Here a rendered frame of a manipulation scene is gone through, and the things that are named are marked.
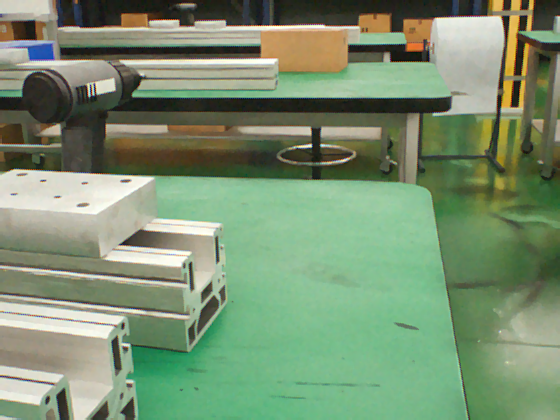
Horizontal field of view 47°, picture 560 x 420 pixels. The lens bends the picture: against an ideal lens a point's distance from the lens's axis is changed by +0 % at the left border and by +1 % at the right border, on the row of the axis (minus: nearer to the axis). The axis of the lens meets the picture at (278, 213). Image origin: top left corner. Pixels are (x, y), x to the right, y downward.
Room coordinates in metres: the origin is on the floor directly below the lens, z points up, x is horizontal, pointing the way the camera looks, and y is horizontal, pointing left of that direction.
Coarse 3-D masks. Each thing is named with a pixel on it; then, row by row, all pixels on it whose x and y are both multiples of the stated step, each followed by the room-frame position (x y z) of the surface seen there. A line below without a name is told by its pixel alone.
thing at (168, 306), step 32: (160, 224) 0.58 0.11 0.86; (192, 224) 0.58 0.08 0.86; (0, 256) 0.53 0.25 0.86; (32, 256) 0.52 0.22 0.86; (64, 256) 0.51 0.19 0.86; (128, 256) 0.50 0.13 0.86; (160, 256) 0.50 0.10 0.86; (192, 256) 0.51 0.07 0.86; (224, 256) 0.58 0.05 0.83; (0, 288) 0.53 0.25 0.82; (32, 288) 0.52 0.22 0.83; (64, 288) 0.52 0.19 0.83; (96, 288) 0.51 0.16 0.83; (128, 288) 0.50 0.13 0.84; (160, 288) 0.49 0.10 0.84; (192, 288) 0.51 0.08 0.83; (224, 288) 0.58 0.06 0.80; (160, 320) 0.49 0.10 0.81; (192, 320) 0.50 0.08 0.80
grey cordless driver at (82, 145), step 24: (48, 72) 0.71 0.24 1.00; (72, 72) 0.73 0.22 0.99; (96, 72) 0.76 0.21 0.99; (120, 72) 0.80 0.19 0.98; (24, 96) 0.71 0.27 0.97; (48, 96) 0.70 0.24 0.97; (72, 96) 0.71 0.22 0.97; (96, 96) 0.74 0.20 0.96; (120, 96) 0.79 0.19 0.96; (48, 120) 0.70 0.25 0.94; (72, 120) 0.74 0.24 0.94; (96, 120) 0.76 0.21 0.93; (72, 144) 0.73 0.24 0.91; (96, 144) 0.75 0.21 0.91; (72, 168) 0.72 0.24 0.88; (96, 168) 0.75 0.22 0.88
